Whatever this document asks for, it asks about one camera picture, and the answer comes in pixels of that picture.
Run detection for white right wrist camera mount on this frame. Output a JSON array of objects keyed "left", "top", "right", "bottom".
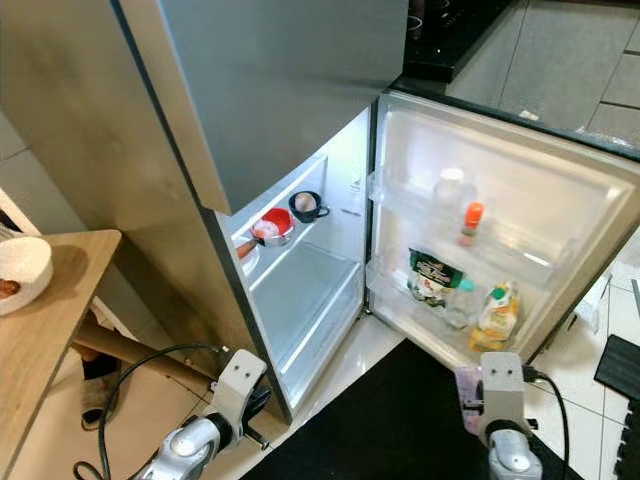
[{"left": 478, "top": 352, "right": 529, "bottom": 431}]

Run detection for red bowl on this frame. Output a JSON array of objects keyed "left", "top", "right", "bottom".
[{"left": 253, "top": 208, "right": 296, "bottom": 248}]

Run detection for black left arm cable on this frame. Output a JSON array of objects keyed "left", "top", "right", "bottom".
[{"left": 75, "top": 345, "right": 231, "bottom": 480}]

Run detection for wooden table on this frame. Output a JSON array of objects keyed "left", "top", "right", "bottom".
[{"left": 0, "top": 230, "right": 211, "bottom": 480}]

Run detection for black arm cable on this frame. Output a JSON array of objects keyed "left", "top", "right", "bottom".
[
  {"left": 523, "top": 368, "right": 571, "bottom": 480},
  {"left": 75, "top": 345, "right": 231, "bottom": 480}
]

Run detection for loose black foam tile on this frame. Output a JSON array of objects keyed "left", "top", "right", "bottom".
[{"left": 593, "top": 335, "right": 640, "bottom": 401}]

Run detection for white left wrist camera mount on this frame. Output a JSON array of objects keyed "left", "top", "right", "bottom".
[{"left": 210, "top": 348, "right": 269, "bottom": 426}]

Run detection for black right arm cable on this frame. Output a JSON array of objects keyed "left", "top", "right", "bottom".
[{"left": 523, "top": 368, "right": 571, "bottom": 480}]

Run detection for black foam puzzle mat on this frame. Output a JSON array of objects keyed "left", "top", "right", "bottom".
[{"left": 622, "top": 400, "right": 640, "bottom": 480}]

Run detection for pink plastic measuring cup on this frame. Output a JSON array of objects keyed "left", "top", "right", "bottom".
[{"left": 457, "top": 362, "right": 486, "bottom": 436}]

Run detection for black countertop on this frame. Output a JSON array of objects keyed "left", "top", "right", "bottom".
[{"left": 403, "top": 0, "right": 511, "bottom": 83}]

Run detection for clear bottle white cap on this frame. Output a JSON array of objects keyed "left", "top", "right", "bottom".
[{"left": 435, "top": 167, "right": 478, "bottom": 216}]

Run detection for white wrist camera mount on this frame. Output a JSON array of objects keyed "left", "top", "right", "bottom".
[
  {"left": 478, "top": 352, "right": 529, "bottom": 431},
  {"left": 210, "top": 348, "right": 269, "bottom": 426}
]

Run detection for clear bottle teal cap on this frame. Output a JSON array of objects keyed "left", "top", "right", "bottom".
[{"left": 445, "top": 278, "right": 479, "bottom": 331}]

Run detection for small bottle orange cap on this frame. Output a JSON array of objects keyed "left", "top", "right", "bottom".
[{"left": 458, "top": 201, "right": 487, "bottom": 247}]

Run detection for green black food packet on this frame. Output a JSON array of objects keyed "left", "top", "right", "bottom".
[{"left": 407, "top": 249, "right": 464, "bottom": 306}]

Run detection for silver fridge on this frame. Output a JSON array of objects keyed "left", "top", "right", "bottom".
[{"left": 0, "top": 0, "right": 411, "bottom": 421}]

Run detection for white bowl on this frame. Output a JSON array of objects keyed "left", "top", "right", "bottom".
[{"left": 0, "top": 236, "right": 54, "bottom": 316}]

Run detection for black floor mat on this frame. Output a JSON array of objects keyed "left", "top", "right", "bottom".
[{"left": 240, "top": 340, "right": 601, "bottom": 480}]

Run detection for grey kitchen cabinets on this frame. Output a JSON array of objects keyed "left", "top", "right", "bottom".
[{"left": 445, "top": 0, "right": 640, "bottom": 156}]

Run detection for grey slipper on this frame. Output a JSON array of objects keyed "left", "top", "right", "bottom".
[{"left": 82, "top": 350, "right": 123, "bottom": 431}]

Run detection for black mug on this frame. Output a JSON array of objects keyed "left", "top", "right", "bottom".
[{"left": 288, "top": 190, "right": 329, "bottom": 223}]

